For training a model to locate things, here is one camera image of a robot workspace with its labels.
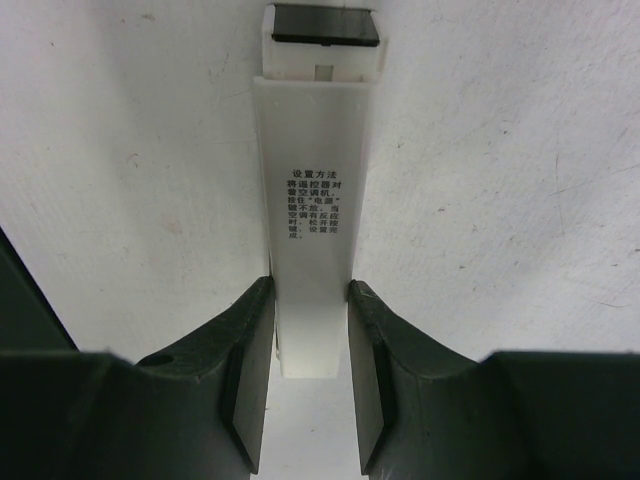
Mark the white remote control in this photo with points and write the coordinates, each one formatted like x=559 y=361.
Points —
x=326 y=41

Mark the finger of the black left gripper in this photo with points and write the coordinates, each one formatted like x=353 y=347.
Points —
x=28 y=321

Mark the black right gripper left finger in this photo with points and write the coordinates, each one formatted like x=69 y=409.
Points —
x=192 y=410

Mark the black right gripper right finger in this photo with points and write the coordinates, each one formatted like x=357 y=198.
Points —
x=424 y=411

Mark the white battery cover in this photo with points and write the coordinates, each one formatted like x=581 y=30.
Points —
x=314 y=142

